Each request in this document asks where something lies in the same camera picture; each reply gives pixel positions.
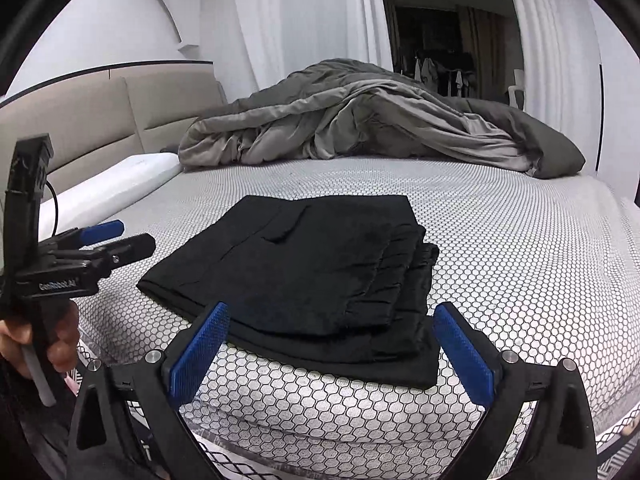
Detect dark wardrobe with clothes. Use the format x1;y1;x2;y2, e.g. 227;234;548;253
384;0;524;103

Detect beige upholstered headboard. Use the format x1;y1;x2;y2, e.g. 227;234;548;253
1;61;227;193

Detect person's left hand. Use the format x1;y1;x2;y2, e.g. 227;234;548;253
0;299;82;378

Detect white pillow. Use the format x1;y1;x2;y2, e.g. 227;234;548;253
38;153;181;240

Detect grey rumpled duvet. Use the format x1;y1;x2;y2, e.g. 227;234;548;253
178;58;586;180

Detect black pants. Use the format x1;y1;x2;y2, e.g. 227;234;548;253
138;195;439;389

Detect white curtain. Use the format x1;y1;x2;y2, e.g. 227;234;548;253
234;0;393;89

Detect black cable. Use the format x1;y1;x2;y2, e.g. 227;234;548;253
43;180;61;241

